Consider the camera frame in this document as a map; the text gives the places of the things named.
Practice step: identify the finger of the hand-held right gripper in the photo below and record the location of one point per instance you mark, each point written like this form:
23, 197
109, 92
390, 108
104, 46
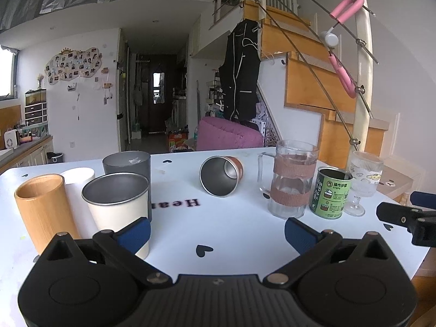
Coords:
402, 218
424, 200

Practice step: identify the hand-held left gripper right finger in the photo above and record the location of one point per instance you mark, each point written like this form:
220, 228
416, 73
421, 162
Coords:
299, 235

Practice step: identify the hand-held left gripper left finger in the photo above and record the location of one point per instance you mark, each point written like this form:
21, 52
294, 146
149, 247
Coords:
137, 234

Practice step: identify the brown steel cup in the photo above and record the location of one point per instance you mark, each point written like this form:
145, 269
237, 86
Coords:
223, 173

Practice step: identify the white steel-lined cup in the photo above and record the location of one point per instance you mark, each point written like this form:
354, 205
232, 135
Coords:
115, 211

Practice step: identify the green printed tin cup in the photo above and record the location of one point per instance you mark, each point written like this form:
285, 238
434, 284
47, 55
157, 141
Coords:
329, 197

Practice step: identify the dark grey cup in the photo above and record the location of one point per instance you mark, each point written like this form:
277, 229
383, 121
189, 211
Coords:
127, 167

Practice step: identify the plain white cup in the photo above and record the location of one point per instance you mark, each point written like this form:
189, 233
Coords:
76, 190

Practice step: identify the bamboo wooden cup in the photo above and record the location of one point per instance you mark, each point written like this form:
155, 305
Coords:
44, 214

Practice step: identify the cardboard box with bear face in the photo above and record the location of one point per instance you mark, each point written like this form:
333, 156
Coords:
398, 184

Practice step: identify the glass mug with brown bands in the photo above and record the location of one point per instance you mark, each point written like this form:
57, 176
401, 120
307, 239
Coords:
293, 184

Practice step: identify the ribbed stemmed glass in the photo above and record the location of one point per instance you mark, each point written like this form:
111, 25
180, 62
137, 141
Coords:
364, 177

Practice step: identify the colourful printed carton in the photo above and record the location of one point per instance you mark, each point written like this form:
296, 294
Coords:
177, 141

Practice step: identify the black trash bin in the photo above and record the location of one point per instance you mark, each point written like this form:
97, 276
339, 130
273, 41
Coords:
55, 157

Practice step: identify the pink padded chair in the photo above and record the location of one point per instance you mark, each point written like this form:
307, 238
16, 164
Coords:
228, 136

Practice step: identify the dark hallway door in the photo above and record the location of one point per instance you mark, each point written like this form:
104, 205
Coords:
160, 109

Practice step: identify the washing machine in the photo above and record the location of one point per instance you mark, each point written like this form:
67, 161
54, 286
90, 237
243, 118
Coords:
179, 112

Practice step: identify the kitchen counter cabinet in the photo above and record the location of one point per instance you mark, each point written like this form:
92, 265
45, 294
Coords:
24, 156

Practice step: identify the pink foam loop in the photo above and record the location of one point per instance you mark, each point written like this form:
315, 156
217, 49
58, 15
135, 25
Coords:
344, 6
342, 75

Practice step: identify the grey drawer unit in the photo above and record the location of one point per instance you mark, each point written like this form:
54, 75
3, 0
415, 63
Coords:
35, 114

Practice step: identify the white countertop appliance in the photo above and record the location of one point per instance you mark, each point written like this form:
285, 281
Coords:
11, 139

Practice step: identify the wooden staircase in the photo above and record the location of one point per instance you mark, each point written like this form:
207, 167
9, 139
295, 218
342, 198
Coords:
299, 75

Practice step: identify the small fish tank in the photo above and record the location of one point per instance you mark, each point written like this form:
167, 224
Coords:
35, 97

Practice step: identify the black jacket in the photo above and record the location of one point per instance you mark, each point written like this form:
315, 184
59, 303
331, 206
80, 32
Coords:
240, 75

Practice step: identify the metal stair railing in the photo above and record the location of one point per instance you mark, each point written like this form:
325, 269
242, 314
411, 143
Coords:
306, 58

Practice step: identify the white round gadget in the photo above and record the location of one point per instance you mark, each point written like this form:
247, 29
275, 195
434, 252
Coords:
329, 38

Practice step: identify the white curved post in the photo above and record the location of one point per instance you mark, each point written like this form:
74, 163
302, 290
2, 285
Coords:
364, 75

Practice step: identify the wall photo collage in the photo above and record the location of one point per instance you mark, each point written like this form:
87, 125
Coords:
73, 64

